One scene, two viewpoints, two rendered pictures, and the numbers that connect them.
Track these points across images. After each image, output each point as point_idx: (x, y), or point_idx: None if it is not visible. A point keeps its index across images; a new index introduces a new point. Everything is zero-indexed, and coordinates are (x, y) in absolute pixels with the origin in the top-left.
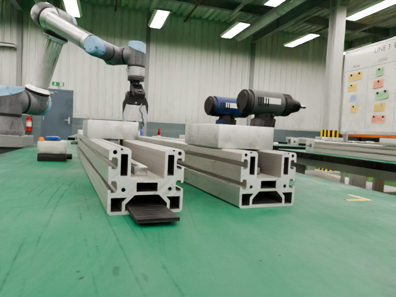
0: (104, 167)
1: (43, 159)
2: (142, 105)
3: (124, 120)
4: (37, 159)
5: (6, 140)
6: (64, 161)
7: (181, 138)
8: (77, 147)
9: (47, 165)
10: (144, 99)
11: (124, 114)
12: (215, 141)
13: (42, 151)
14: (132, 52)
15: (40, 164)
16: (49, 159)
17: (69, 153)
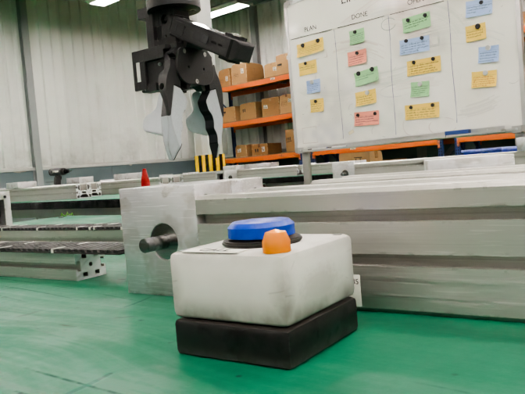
0: None
1: (309, 352)
2: (210, 89)
3: (176, 143)
4: (291, 359)
5: None
6: (362, 332)
7: (437, 169)
8: (144, 262)
9: (511, 377)
10: (213, 72)
11: (174, 123)
12: None
13: (301, 309)
14: None
15: (440, 382)
16: (323, 343)
17: (67, 296)
